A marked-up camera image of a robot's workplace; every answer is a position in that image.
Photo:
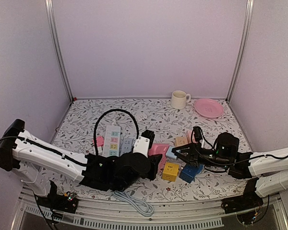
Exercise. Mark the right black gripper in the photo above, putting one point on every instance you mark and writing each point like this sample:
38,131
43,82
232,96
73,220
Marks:
190,160

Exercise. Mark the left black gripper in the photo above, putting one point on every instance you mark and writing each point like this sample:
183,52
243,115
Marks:
153,159

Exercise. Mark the pink power strip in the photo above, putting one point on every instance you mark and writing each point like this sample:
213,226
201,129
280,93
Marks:
159,148

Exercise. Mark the small light blue adapter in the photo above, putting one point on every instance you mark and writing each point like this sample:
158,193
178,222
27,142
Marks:
170,154

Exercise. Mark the dark blue cube socket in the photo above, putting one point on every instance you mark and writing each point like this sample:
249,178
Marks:
189,172

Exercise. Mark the beige cube socket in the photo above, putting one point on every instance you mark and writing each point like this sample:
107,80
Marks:
181,141

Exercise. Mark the yellow cube socket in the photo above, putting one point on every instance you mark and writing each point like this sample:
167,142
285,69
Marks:
170,171

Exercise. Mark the pink cube socket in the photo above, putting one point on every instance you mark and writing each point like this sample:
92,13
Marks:
190,136

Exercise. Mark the white power strip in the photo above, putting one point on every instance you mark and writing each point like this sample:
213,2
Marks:
111,145

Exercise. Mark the pink plug adapter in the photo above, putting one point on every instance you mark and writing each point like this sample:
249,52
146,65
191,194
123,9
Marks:
99,141

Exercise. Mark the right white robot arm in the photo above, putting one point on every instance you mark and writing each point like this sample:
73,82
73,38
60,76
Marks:
267,170

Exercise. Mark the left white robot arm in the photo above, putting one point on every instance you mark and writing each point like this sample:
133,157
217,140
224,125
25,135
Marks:
21,151

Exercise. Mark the pink plate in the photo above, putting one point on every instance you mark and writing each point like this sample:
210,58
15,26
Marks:
208,108

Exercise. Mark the cream ceramic mug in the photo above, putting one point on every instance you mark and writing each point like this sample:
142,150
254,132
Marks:
179,99

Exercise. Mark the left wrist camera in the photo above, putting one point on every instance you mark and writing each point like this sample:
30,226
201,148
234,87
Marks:
144,143

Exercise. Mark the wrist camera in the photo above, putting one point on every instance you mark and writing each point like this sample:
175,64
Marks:
197,136
144,143

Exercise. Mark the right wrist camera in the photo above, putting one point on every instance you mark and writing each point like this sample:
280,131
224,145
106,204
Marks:
197,136

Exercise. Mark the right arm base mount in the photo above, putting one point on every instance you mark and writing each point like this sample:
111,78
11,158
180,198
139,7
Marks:
249,199

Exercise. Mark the front aluminium rail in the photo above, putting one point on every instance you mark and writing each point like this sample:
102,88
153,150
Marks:
127,213

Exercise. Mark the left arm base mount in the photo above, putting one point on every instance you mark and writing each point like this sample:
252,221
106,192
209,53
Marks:
57,200

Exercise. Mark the right aluminium frame post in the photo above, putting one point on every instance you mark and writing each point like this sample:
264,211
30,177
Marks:
243,43

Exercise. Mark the aluminium frame post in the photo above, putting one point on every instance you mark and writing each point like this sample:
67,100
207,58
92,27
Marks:
243,43
58,52

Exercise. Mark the left aluminium frame post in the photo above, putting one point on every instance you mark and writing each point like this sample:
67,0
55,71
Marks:
58,52

